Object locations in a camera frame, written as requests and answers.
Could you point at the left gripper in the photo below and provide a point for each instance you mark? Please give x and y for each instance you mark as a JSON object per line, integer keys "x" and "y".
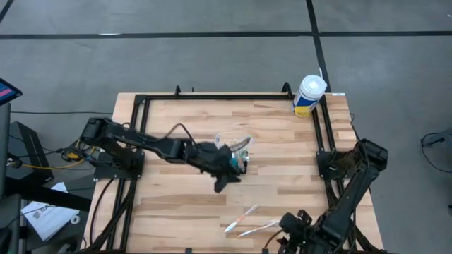
{"x": 212, "y": 158}

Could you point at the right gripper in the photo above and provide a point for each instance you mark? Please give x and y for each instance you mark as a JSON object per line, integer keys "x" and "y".
{"x": 293, "y": 225}

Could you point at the blue mouthwash bottle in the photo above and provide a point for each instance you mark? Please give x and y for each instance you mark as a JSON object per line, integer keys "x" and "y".
{"x": 234, "y": 161}

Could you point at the green toothbrush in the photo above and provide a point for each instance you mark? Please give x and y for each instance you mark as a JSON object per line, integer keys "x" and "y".
{"x": 241, "y": 156}
{"x": 246, "y": 155}

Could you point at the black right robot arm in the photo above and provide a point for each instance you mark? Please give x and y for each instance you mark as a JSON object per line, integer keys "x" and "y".
{"x": 353, "y": 183}

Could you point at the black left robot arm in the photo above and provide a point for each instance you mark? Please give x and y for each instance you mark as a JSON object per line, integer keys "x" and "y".
{"x": 141, "y": 141}

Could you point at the disinfecting wipes canister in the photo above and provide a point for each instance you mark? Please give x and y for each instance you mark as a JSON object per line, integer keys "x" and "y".
{"x": 309, "y": 97}

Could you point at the white tape roll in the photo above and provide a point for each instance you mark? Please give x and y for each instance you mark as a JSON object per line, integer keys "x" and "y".
{"x": 71, "y": 219}

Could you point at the black desk leg bar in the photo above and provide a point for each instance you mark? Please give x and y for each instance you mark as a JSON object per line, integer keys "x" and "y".
{"x": 53, "y": 197}

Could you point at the white paper sheet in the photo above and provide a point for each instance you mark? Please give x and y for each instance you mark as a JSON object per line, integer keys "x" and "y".
{"x": 46, "y": 218}

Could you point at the black computer case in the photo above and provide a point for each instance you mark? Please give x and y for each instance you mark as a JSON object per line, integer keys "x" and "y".
{"x": 30, "y": 148}

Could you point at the blue monitor screen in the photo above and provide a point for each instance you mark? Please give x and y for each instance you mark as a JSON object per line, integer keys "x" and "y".
{"x": 8, "y": 92}

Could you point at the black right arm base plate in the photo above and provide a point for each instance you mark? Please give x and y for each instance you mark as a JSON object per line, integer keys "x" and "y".
{"x": 323, "y": 166}

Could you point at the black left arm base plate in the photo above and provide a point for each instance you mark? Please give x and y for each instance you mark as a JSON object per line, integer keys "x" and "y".
{"x": 106, "y": 174}

